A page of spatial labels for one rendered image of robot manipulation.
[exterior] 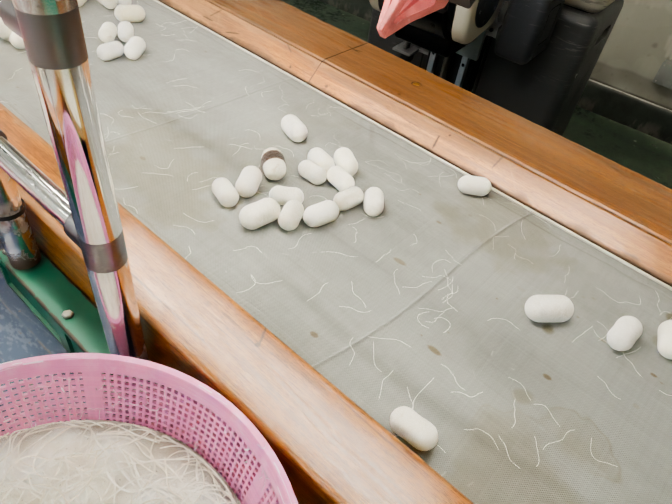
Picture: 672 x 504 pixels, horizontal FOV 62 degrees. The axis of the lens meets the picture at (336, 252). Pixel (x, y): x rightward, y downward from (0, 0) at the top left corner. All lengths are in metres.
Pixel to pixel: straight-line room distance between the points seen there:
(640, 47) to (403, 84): 1.91
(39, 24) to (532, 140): 0.50
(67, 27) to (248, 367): 0.21
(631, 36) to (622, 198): 1.95
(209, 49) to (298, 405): 0.53
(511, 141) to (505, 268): 0.17
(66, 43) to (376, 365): 0.27
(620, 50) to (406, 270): 2.15
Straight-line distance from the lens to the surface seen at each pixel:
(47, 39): 0.26
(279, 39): 0.76
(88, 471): 0.37
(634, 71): 2.56
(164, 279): 0.41
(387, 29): 0.57
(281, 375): 0.36
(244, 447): 0.34
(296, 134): 0.58
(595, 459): 0.42
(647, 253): 0.57
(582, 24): 1.34
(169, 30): 0.82
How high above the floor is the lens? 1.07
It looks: 44 degrees down
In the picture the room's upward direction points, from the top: 9 degrees clockwise
